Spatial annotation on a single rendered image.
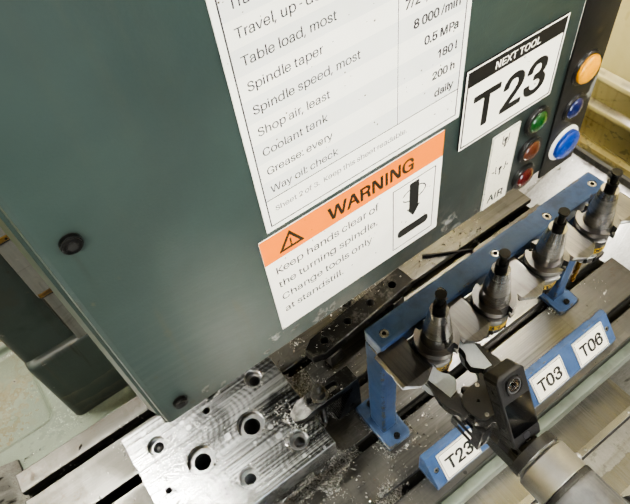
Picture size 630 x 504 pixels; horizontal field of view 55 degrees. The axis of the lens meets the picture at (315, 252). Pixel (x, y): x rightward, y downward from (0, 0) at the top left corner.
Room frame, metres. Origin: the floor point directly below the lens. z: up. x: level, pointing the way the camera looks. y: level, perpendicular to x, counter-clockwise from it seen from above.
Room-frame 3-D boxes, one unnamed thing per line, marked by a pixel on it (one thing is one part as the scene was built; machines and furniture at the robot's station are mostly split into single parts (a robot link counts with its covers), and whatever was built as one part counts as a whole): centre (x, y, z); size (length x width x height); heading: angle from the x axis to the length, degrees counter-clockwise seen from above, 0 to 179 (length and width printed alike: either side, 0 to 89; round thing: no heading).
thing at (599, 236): (0.55, -0.44, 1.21); 0.06 x 0.06 x 0.03
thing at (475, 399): (0.28, -0.21, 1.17); 0.12 x 0.08 x 0.09; 28
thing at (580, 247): (0.52, -0.39, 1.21); 0.07 x 0.05 x 0.01; 28
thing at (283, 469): (0.39, 0.20, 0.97); 0.29 x 0.23 x 0.05; 118
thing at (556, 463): (0.21, -0.25, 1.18); 0.08 x 0.05 x 0.08; 118
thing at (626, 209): (0.57, -0.48, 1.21); 0.07 x 0.05 x 0.01; 28
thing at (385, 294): (0.61, -0.07, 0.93); 0.26 x 0.05 x 0.06; 123
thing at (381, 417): (0.41, -0.07, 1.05); 0.10 x 0.05 x 0.30; 28
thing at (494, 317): (0.44, -0.24, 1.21); 0.06 x 0.06 x 0.03
